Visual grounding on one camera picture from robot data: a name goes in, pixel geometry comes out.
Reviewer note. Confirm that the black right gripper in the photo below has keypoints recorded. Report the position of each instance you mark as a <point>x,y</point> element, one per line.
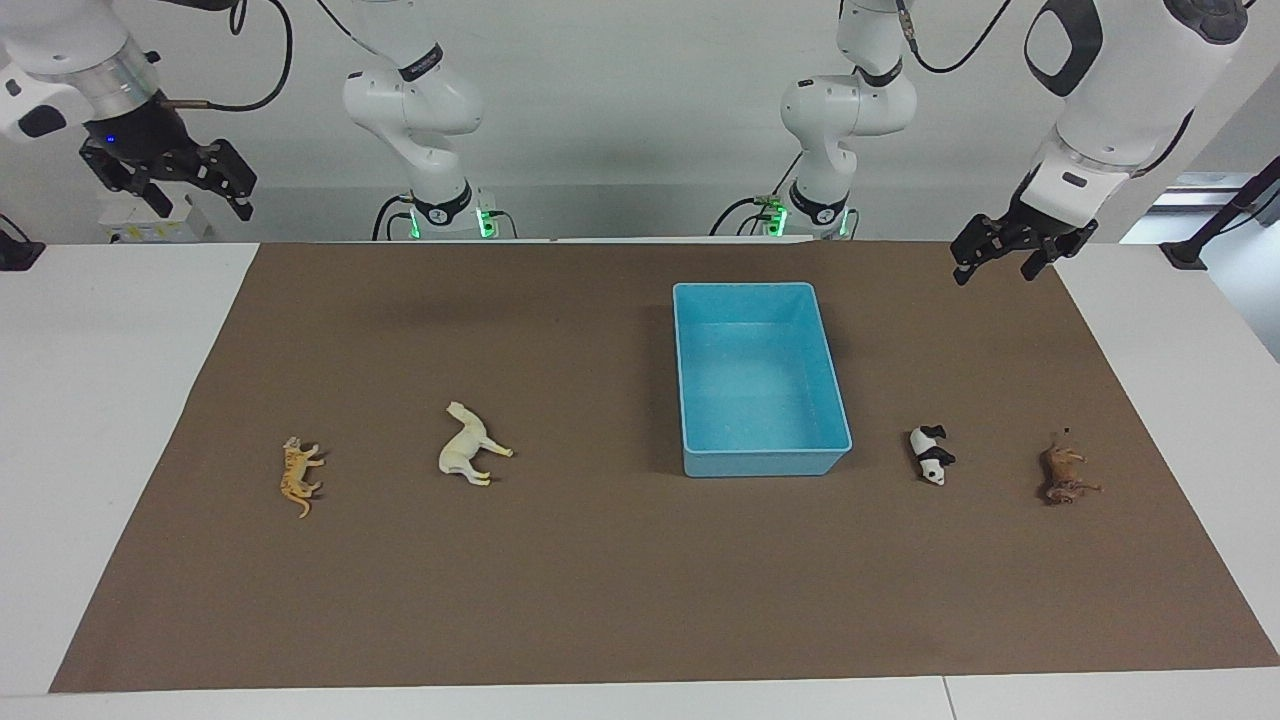
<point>145,145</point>

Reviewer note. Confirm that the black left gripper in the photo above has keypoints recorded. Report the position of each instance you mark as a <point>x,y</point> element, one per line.
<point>1040,232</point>

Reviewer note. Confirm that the black white panda toy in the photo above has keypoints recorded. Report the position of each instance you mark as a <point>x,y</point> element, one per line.
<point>930,455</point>

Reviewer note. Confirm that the brown animal toy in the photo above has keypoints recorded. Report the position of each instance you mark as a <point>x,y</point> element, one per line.
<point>1062,472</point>

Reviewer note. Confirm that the orange tiger toy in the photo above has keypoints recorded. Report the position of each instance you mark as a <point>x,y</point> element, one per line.
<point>296,478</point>

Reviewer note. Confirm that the cream white horse toy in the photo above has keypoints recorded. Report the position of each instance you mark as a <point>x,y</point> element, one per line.
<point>465,448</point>

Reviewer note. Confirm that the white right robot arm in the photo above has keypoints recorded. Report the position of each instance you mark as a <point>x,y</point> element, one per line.
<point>410,100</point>

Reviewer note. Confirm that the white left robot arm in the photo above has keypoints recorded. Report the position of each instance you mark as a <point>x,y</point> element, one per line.
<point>1120,90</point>

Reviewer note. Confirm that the light blue storage box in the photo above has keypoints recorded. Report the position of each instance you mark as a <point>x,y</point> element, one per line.
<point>760,400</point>

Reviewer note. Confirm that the black table clamp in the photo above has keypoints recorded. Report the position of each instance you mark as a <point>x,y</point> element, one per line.
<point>18,250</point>

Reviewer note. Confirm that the black clamp stand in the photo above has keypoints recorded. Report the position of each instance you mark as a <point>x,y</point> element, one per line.
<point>1215,215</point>

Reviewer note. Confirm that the brown table mat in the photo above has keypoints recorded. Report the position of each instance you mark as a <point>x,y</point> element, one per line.
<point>560,580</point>

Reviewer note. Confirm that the white wall socket box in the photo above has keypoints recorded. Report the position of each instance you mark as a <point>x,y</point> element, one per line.
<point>150,218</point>

